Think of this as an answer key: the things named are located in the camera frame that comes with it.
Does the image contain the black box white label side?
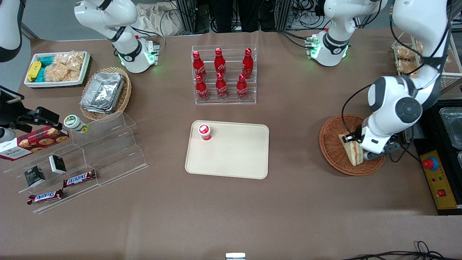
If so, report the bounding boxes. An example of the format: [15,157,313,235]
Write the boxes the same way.
[49,155,67,175]

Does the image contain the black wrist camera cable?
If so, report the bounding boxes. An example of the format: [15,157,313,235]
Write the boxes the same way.
[341,84,374,138]

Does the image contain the yellow snack pack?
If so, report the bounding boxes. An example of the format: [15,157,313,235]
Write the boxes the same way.
[27,61,42,82]

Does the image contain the small red capped bottle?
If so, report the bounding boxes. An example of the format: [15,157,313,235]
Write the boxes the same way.
[197,123,212,141]

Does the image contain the black box gold lettering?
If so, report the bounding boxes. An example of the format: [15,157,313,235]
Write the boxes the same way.
[24,166,46,187]

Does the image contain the red plaid cookie box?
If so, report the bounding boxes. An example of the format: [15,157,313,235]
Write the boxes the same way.
[0,126,70,161]

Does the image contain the white bottle green label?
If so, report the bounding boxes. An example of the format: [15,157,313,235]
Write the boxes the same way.
[64,114,90,134]

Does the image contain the aluminium frame post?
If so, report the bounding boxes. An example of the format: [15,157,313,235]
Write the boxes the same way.
[182,0,202,33]
[276,0,302,31]

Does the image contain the red cola bottle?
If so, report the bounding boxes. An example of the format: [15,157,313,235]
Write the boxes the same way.
[242,48,254,79]
[195,75,209,101]
[192,51,207,81]
[214,48,226,76]
[236,74,249,101]
[215,73,228,100]

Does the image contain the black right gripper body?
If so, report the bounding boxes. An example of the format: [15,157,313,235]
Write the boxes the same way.
[0,87,24,129]

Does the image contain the stacked aluminium foil trays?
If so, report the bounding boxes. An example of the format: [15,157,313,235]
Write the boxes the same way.
[80,71,125,114]

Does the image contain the round brown wicker basket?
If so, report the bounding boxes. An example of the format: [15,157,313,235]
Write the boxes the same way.
[319,114,386,177]

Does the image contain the triangle sandwich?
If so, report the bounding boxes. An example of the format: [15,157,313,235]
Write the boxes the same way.
[338,134,364,166]

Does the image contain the clear acrylic bottle rack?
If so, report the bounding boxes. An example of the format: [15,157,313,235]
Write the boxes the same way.
[191,45,257,105]

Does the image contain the white rectangular snack tray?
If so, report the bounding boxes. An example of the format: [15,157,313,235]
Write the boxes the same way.
[24,51,91,89]

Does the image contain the Snickers chocolate bar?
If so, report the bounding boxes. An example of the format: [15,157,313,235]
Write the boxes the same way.
[63,170,96,187]
[27,190,65,205]

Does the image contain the clear acrylic stepped stand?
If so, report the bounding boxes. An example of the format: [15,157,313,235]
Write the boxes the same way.
[69,110,149,187]
[0,130,103,215]

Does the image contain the clear bag puffed crackers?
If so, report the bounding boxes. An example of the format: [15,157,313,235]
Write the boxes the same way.
[44,64,80,83]
[54,51,86,70]

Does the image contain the white wire basket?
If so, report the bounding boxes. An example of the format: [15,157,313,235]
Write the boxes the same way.
[392,41,462,89]

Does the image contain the person in black trousers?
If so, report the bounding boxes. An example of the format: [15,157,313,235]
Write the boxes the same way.
[211,0,275,33]

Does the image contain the beige plastic tray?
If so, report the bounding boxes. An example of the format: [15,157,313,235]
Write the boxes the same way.
[185,120,270,180]

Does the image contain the rice cracker snack pack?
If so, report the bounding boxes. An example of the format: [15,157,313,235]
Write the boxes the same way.
[396,60,421,78]
[396,42,423,61]

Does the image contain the beige cloth bag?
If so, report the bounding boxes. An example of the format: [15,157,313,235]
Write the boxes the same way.
[135,4,188,36]

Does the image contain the black cable on floor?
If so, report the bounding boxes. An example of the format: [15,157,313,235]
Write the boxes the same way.
[343,241,462,260]

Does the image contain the black machine yellow control panel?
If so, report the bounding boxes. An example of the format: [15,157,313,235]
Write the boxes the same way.
[413,97,462,216]

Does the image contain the oval tan wicker basket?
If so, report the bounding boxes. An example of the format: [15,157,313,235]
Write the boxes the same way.
[80,67,132,121]

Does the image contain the black power cable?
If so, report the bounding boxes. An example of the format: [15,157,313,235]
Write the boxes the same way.
[387,139,422,164]

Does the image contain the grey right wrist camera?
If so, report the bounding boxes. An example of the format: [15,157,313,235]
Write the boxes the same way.
[0,127,17,143]

